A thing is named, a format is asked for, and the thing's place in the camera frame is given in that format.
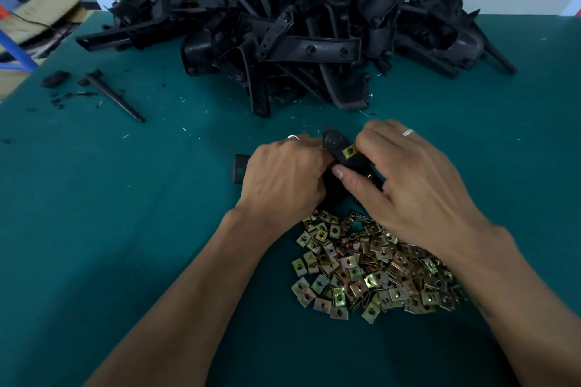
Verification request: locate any brown cardboard piece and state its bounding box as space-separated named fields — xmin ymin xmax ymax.
xmin=0 ymin=0 xmax=92 ymax=46

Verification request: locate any pile of brass clip nuts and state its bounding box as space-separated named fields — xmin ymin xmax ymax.
xmin=290 ymin=210 xmax=468 ymax=324

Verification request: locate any small black plastic scrap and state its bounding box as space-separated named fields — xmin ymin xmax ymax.
xmin=41 ymin=71 xmax=71 ymax=89

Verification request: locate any person's left hand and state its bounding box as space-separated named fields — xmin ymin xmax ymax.
xmin=234 ymin=134 xmax=346 ymax=242

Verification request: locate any blue metal frame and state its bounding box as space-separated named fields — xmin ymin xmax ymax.
xmin=0 ymin=28 xmax=39 ymax=73

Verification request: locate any person's right hand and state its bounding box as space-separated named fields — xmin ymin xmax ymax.
xmin=331 ymin=119 xmax=496 ymax=265

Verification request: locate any green table cloth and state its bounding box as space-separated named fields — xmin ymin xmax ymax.
xmin=0 ymin=12 xmax=581 ymax=387

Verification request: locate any black plastic bracket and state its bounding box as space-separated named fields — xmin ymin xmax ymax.
xmin=476 ymin=33 xmax=519 ymax=75
xmin=234 ymin=128 xmax=382 ymax=186

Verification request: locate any person's left forearm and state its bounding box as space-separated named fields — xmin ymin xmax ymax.
xmin=86 ymin=210 xmax=274 ymax=387

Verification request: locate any thin black plastic strip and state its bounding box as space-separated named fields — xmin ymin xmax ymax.
xmin=84 ymin=70 xmax=146 ymax=124

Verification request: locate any pile of black plastic brackets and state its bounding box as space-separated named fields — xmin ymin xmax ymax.
xmin=75 ymin=0 xmax=519 ymax=119

